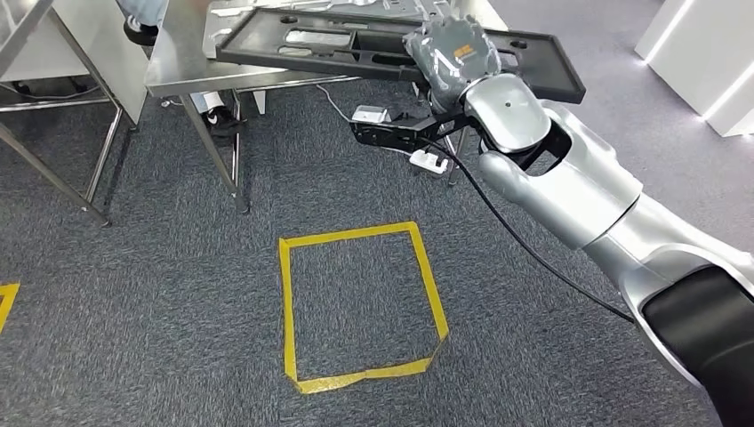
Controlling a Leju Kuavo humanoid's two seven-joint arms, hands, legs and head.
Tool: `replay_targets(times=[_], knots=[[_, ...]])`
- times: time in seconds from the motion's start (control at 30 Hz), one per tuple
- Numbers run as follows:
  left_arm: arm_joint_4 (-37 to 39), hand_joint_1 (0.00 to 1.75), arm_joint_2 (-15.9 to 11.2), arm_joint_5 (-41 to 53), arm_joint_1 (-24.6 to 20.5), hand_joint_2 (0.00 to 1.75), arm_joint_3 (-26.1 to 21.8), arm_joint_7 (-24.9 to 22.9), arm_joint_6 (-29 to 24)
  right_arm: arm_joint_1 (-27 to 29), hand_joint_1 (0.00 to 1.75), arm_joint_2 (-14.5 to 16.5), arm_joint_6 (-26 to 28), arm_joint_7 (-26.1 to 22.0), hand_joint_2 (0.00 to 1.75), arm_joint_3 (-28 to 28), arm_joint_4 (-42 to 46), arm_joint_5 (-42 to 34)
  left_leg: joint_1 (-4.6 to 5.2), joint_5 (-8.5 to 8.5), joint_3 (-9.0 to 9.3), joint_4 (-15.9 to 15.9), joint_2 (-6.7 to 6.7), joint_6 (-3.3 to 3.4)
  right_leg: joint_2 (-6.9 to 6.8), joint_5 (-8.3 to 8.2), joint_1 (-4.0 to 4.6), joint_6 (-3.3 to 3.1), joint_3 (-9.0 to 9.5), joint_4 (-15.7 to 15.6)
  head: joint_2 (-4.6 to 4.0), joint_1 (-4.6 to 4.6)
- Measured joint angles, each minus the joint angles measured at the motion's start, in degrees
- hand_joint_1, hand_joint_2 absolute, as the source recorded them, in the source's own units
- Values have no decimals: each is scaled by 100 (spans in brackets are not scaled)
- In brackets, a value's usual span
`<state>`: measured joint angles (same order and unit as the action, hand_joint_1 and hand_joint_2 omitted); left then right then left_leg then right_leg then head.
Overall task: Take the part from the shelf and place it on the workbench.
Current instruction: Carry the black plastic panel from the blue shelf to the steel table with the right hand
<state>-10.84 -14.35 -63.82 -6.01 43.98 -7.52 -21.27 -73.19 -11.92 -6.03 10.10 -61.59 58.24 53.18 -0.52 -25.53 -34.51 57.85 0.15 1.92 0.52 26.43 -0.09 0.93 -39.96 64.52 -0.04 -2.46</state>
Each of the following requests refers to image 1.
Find silver stamped metal plate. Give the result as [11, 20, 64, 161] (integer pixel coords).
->
[202, 0, 454, 60]

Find white power strip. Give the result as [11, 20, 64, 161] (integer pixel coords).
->
[409, 148, 452, 175]

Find steel table white panel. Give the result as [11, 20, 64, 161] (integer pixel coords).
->
[0, 0, 148, 228]

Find stainless steel workbench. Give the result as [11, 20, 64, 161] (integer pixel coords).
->
[144, 0, 510, 216]

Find white lit display wall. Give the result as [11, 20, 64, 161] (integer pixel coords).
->
[633, 0, 754, 140]

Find white power cable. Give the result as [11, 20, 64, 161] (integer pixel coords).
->
[315, 84, 413, 157]

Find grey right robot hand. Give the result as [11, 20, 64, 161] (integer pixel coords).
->
[403, 14, 503, 114]

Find black plastic frame part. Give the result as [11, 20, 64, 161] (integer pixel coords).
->
[214, 6, 587, 106]

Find black white sneaker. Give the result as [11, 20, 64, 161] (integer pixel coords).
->
[124, 14, 160, 47]
[200, 106, 249, 140]

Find yellow floor tape square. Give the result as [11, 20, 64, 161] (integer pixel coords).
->
[277, 221, 451, 396]
[0, 282, 21, 334]

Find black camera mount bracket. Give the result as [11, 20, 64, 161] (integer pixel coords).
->
[349, 106, 472, 155]

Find person's leg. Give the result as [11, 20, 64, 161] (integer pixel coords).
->
[115, 0, 169, 28]
[191, 91, 228, 113]

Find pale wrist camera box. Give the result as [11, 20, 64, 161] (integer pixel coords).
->
[351, 104, 393, 125]

